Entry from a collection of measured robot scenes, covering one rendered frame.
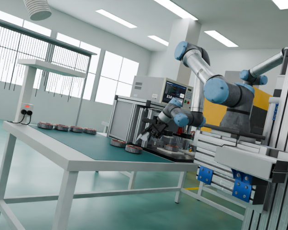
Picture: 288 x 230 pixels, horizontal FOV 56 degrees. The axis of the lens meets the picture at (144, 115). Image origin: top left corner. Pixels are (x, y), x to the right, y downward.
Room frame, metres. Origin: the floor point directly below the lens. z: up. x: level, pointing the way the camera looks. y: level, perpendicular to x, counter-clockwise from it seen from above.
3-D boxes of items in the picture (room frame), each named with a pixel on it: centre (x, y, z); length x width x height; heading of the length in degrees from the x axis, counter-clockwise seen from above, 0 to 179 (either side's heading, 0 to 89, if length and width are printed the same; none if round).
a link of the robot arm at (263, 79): (2.08, -0.79, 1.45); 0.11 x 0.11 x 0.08; 27
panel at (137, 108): (2.32, -0.17, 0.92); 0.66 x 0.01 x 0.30; 133
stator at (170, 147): (2.05, -0.26, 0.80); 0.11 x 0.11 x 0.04
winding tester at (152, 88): (2.38, -0.13, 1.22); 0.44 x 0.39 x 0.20; 133
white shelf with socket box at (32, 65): (1.94, 0.71, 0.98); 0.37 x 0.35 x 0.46; 133
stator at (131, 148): (1.78, 0.02, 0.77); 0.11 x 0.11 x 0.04
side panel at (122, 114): (2.20, 0.17, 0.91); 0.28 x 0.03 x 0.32; 43
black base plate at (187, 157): (2.15, -0.33, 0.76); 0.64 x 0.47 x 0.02; 133
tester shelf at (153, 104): (2.37, -0.12, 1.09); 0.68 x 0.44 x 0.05; 133
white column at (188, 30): (6.43, -0.54, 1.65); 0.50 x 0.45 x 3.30; 43
